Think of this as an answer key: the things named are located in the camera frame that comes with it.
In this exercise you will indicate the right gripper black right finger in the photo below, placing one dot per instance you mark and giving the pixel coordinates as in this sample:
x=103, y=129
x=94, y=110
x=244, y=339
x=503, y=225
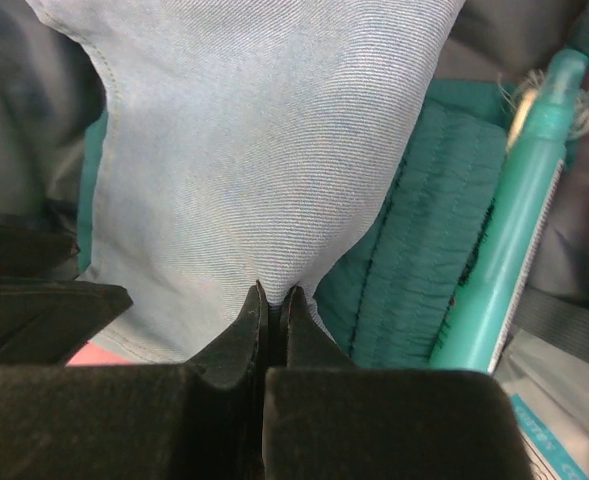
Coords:
x=325, y=418

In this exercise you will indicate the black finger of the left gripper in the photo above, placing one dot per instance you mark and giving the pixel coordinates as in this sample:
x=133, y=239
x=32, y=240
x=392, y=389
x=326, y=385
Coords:
x=29, y=253
x=46, y=322

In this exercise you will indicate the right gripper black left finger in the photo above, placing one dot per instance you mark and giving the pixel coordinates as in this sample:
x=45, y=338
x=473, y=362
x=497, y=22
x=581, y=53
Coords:
x=200, y=419

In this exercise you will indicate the pink baseball cap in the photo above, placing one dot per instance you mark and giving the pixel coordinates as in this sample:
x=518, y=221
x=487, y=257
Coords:
x=93, y=355

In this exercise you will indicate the teal cloth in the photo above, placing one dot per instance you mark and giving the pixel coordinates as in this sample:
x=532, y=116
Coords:
x=384, y=300

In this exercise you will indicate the pink and teal kids suitcase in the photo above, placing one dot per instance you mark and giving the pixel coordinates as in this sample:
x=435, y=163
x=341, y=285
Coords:
x=50, y=93

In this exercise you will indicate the light blue denim garment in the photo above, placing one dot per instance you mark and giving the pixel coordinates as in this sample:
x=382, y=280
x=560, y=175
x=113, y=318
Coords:
x=247, y=142

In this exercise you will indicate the teal tube bottle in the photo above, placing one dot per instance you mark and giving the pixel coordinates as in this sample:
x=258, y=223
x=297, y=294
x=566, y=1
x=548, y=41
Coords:
x=475, y=329

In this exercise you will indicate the clear packet of items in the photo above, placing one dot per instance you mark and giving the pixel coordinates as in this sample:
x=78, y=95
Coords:
x=549, y=392

